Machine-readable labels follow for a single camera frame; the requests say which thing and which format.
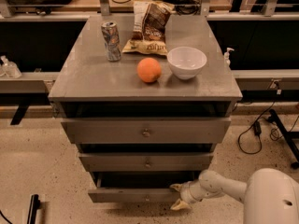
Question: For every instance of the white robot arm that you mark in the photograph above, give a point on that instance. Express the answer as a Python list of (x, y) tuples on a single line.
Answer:
[(268, 197)]

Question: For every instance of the grey middle drawer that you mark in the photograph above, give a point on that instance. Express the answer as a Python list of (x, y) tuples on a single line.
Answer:
[(142, 162)]

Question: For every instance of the brown chip bag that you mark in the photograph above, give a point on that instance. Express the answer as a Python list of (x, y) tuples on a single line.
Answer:
[(148, 35)]

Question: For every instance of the grey top drawer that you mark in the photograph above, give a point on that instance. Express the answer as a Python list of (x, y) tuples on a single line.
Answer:
[(146, 131)]

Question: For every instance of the grey bottom drawer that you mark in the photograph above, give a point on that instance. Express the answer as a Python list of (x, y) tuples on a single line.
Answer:
[(139, 187)]

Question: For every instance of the clear sanitizer bottle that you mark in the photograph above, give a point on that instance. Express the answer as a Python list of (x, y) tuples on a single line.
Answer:
[(10, 68)]

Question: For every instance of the orange fruit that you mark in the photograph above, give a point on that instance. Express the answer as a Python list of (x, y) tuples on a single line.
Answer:
[(149, 70)]

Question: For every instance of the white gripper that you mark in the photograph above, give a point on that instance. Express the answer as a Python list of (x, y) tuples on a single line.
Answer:
[(187, 193)]

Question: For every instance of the white bowl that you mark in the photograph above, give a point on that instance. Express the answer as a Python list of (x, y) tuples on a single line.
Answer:
[(186, 62)]

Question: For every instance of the grey drawer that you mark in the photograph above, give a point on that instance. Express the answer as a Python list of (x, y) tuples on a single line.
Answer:
[(142, 162), (146, 131), (139, 187)]

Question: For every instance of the grey drawer cabinet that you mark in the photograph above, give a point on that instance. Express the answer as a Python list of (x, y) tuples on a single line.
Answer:
[(91, 87)]

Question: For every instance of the black bar on floor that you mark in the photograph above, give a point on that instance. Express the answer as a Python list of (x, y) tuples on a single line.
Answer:
[(33, 207)]

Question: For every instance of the white pump bottle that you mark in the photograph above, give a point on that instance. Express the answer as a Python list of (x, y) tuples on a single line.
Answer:
[(226, 55)]

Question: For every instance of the silver drink can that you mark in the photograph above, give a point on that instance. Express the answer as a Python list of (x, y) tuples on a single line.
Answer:
[(110, 34)]

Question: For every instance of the black stand leg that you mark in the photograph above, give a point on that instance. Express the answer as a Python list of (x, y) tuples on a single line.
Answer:
[(289, 137)]

